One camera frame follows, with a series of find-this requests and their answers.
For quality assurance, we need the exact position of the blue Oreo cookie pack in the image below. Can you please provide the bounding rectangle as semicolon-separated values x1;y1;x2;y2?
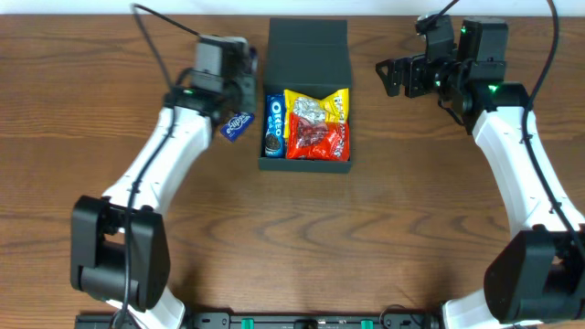
264;93;286;158

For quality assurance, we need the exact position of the yellow Hacks candy bag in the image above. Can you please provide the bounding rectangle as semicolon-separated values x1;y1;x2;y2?
283;89;349;139

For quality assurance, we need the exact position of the red Hacks candy bag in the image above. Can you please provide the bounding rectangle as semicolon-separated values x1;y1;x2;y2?
285;114;350;162

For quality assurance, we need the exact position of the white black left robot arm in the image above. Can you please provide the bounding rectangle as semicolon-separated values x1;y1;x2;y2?
69;41;258;328

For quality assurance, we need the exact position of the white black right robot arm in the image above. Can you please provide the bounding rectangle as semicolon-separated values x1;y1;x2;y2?
376;14;584;328

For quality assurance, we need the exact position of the blue Eclipse mint tin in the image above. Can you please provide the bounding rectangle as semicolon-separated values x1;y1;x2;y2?
220;112;255;143

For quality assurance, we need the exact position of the black open gift box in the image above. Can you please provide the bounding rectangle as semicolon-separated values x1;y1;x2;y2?
257;17;354;175

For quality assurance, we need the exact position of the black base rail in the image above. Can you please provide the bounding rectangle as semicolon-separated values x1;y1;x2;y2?
74;312;442;329

